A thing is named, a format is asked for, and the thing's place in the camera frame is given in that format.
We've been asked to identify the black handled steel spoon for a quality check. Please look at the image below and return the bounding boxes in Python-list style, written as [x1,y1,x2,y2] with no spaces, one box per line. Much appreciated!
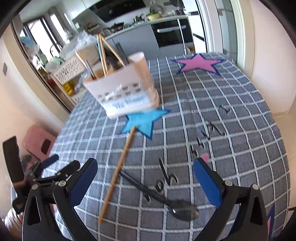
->
[115,43,129,65]

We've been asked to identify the white perforated storage rack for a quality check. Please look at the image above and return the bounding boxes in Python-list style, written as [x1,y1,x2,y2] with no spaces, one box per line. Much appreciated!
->
[51,44,99,106]

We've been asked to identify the black range hood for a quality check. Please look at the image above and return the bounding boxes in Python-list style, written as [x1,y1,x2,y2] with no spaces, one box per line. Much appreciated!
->
[89,0,145,22]

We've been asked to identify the beige plastic utensil holder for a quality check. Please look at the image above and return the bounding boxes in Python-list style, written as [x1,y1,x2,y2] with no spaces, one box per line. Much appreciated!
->
[83,52,159,119]

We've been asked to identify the cardboard box on floor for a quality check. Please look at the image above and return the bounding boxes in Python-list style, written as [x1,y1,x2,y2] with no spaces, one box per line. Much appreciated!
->
[186,46,195,54]

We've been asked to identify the black wok pan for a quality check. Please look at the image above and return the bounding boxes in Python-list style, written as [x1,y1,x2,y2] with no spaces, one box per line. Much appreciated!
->
[107,22,124,33]

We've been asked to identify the built-in black oven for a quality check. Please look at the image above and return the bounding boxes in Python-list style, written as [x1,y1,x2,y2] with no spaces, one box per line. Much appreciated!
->
[152,19,193,47]

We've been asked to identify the grey checkered tablecloth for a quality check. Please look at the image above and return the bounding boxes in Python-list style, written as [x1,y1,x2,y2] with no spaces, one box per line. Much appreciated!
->
[43,53,290,240]

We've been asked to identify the pink star sticker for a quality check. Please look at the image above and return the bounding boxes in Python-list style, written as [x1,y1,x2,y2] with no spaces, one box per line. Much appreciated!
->
[172,54,224,76]

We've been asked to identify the yellow green bowl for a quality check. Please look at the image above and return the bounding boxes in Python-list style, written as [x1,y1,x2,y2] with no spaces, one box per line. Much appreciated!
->
[147,13,163,21]

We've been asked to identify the pink plastic stool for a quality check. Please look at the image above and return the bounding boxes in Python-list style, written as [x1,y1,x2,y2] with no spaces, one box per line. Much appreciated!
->
[22,125,56,161]

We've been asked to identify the person's left hand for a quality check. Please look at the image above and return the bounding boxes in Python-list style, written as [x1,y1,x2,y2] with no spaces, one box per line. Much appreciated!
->
[4,208,23,240]

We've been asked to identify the wooden chopstick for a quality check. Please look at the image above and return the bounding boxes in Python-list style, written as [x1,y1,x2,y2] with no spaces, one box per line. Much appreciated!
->
[98,126,136,223]
[100,35,125,67]
[96,34,108,77]

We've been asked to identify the blue star sticker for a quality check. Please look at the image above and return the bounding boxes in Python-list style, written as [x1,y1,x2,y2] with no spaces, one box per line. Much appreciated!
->
[120,108,171,140]

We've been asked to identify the yellow oil bottle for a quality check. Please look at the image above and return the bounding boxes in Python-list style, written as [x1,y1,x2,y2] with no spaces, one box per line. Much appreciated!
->
[62,80,76,96]

